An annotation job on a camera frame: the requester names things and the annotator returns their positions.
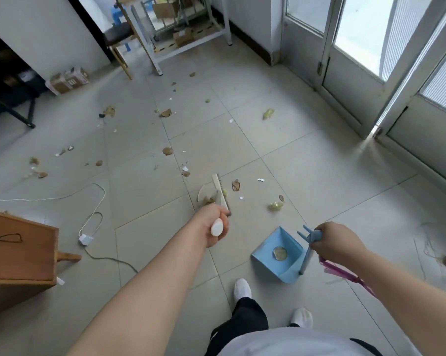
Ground grey glazed door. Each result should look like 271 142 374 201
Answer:
373 26 446 204
280 0 446 140

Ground black stand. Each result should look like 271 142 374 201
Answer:
0 83 37 129

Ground person's white shirt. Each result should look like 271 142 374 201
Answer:
216 327 374 356

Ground large brown cardboard box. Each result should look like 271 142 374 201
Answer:
152 0 180 20

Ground person's right forearm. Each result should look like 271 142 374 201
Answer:
351 245 446 356

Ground white cable with charger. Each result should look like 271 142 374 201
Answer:
0 182 139 274

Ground wooden box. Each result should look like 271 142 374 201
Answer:
0 208 82 315

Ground small flat cardboard box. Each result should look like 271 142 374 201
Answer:
172 29 196 48

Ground person's white shoe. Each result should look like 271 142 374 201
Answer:
233 278 252 303
290 308 314 329

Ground white metal table frame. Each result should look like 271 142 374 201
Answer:
126 0 233 76

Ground person's left hand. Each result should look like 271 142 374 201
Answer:
192 204 232 249

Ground person's black trousers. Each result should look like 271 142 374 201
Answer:
205 297 384 356

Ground scattered litter pieces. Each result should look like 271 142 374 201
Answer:
24 71 287 213

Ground pink plastic bag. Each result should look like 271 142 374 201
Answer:
318 255 376 298

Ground white hand broom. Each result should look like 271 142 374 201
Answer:
197 173 232 238

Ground taped cardboard box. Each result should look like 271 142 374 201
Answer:
45 67 90 96

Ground person's right hand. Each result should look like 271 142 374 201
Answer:
309 221 368 271

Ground blue dustpan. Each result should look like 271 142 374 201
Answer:
251 225 323 284

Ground person's white right shoe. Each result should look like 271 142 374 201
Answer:
290 308 314 329

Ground person's left forearm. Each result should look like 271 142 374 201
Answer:
64 214 209 356

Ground wooden chair with dark seat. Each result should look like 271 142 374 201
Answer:
103 0 150 80

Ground person's white left shoe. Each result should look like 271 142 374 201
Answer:
233 278 252 303

